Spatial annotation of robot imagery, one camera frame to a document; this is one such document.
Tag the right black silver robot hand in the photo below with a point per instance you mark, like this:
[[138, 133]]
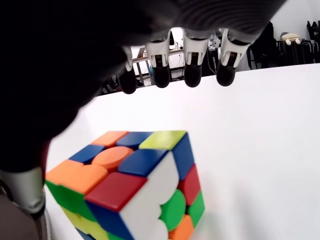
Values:
[[62, 50]]

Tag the multicoloured Rubik's cube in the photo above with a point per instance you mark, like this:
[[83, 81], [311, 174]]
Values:
[[125, 187]]

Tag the beige plush toy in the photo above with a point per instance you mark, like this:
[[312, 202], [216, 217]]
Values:
[[290, 37]]

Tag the black metal rack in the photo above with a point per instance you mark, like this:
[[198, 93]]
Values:
[[300, 53]]

